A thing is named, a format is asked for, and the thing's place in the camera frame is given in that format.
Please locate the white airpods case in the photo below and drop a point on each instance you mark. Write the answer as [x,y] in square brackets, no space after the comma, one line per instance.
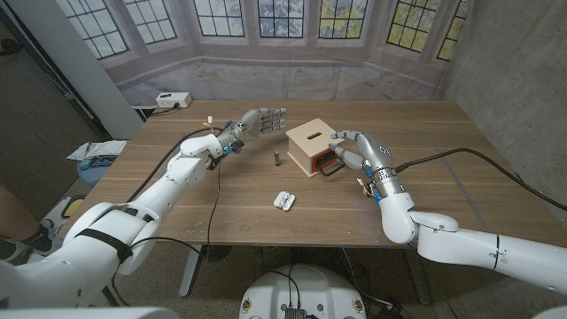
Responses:
[284,200]

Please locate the person's bare leg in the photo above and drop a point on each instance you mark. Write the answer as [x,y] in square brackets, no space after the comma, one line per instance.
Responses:
[13,217]

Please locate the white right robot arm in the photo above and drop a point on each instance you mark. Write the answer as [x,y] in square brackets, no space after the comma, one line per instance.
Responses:
[443,239]

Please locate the printed window backdrop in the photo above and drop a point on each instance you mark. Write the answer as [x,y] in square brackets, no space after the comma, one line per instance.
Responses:
[274,75]

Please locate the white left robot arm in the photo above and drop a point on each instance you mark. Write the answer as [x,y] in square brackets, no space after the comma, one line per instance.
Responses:
[146,212]

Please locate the blue round stool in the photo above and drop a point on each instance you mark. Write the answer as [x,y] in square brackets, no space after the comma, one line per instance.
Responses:
[90,175]

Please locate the yellow black floor object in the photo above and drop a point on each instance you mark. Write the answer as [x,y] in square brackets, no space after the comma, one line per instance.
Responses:
[73,206]

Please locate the grey black sneaker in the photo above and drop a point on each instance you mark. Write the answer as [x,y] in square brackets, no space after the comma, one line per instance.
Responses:
[44,239]
[11,252]

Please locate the stack of papers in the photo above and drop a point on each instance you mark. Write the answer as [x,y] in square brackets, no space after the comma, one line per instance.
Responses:
[99,148]

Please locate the grey table leg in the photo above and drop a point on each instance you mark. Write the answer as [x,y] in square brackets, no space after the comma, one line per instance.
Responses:
[418,279]
[190,270]

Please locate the white power strip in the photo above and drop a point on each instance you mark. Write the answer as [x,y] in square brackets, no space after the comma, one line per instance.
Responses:
[173,100]

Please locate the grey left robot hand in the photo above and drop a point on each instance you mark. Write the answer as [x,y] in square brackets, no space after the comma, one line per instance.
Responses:
[254,124]

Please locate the wooden box with slot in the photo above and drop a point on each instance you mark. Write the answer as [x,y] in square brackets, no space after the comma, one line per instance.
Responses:
[310,142]

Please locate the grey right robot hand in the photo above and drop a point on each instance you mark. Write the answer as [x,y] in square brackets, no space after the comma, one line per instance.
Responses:
[367,150]

